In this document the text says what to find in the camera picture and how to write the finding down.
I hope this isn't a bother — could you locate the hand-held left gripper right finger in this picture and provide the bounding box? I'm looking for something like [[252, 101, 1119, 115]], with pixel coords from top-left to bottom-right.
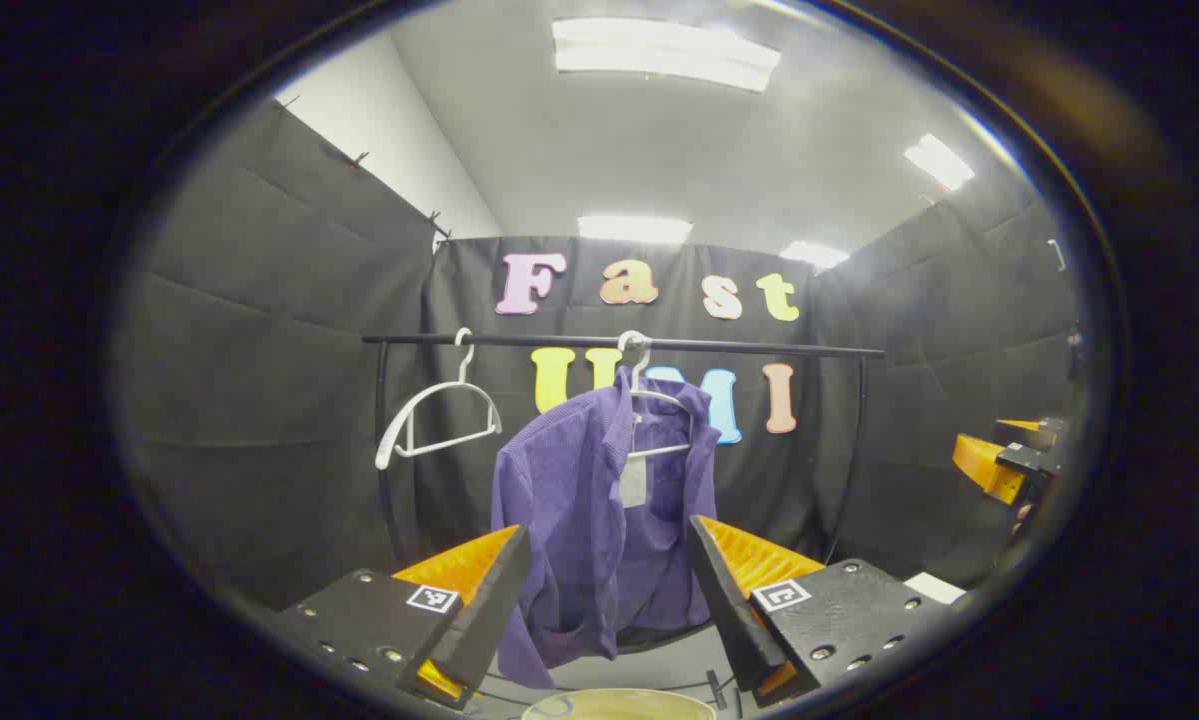
[[686, 515, 962, 703]]

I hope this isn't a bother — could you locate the white cabinet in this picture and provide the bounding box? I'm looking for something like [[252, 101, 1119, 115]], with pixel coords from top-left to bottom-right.
[[904, 572, 968, 605]]

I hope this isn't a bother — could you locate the white hanger with clips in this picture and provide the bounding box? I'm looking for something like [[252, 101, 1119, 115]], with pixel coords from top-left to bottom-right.
[[614, 330, 697, 461]]

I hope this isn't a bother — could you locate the black backdrop cloth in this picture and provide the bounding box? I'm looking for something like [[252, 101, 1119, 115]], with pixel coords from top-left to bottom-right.
[[109, 95, 1090, 613]]

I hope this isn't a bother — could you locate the ceiling light panel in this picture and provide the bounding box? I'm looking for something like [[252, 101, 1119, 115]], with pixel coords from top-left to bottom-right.
[[779, 240, 850, 271], [904, 133, 976, 193], [577, 215, 693, 244], [552, 17, 782, 93]]

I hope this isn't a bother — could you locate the white plain hanger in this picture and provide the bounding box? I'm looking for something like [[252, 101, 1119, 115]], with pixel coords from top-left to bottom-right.
[[374, 328, 505, 471]]

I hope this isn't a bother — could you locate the beige round laundry hamper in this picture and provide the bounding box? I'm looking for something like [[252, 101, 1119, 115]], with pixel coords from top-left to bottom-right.
[[521, 688, 718, 720]]

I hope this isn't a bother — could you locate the black clothes rack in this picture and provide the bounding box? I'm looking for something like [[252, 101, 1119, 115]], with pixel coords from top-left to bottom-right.
[[362, 333, 886, 656]]

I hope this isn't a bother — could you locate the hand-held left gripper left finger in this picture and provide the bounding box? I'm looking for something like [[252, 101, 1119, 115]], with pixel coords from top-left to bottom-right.
[[274, 525, 535, 711]]

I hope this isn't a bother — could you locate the purple knit garment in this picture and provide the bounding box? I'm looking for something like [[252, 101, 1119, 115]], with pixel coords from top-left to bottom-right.
[[489, 365, 725, 691]]

